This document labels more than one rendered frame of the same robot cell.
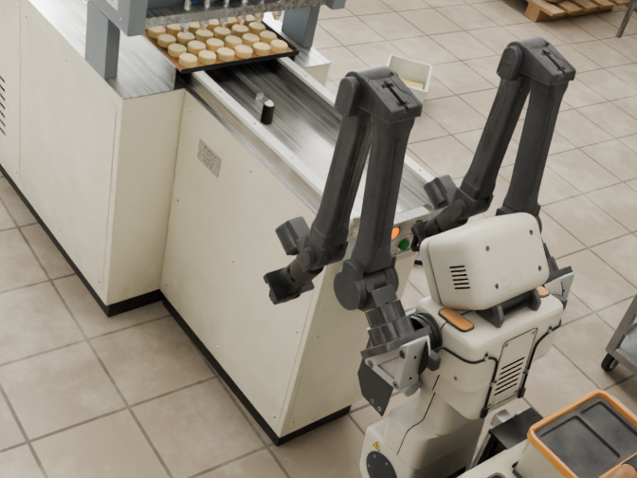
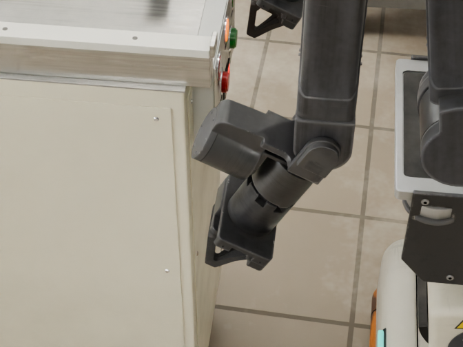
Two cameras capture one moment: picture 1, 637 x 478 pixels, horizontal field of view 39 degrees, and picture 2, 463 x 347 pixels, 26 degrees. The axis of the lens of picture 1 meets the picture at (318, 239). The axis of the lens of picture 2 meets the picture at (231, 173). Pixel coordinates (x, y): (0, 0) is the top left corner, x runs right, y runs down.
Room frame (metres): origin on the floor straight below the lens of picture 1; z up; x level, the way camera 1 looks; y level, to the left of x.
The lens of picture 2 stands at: (0.91, 0.50, 1.66)
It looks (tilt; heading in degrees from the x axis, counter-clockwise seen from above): 45 degrees down; 323
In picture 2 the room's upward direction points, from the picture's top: straight up
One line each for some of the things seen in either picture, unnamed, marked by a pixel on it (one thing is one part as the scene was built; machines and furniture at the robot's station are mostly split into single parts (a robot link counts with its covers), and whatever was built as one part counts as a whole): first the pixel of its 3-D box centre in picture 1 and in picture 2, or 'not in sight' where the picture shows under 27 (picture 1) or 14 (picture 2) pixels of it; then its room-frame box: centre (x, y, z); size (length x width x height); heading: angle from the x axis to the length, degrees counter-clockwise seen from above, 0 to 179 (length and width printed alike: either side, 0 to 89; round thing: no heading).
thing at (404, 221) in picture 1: (385, 242); (214, 53); (1.82, -0.16, 0.77); 0.24 x 0.04 x 0.14; 136
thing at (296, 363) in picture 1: (279, 253); (2, 188); (2.07, 0.10, 0.45); 0.70 x 0.34 x 0.90; 46
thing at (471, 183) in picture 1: (497, 134); not in sight; (1.75, -0.32, 1.18); 0.11 x 0.06 x 0.43; 136
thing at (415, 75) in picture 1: (404, 86); not in sight; (4.06, -0.22, 0.08); 0.30 x 0.22 x 0.16; 178
